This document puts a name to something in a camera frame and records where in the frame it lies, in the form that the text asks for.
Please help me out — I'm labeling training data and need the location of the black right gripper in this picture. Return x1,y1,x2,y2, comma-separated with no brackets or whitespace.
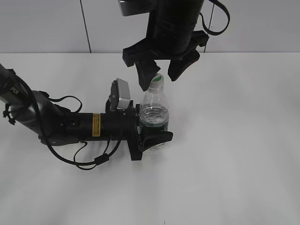
123,0,209,91

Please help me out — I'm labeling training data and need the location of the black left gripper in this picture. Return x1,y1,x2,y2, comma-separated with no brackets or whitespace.
79,100,173,161

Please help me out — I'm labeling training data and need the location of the clear cestbon water bottle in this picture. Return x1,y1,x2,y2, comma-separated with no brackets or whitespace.
139,88,169,136

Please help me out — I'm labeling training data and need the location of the white green bottle cap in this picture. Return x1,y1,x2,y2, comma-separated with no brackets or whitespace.
148,73,164,90

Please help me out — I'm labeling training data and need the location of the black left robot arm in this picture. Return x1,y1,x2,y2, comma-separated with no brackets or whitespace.
0,67,173,161

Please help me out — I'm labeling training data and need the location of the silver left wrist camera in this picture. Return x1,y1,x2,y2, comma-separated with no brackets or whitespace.
109,78,131,111

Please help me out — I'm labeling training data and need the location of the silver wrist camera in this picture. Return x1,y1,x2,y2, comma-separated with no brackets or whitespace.
109,78,131,111
118,0,151,16

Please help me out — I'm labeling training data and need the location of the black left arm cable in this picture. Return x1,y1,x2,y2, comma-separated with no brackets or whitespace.
14,75,125,171

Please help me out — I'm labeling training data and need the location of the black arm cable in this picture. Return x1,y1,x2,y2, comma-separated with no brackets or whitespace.
14,75,125,171
199,0,232,36

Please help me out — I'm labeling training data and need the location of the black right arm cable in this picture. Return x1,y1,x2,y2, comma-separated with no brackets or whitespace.
199,0,232,36

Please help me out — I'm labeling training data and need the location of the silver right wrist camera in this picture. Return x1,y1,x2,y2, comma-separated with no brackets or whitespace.
118,0,151,16

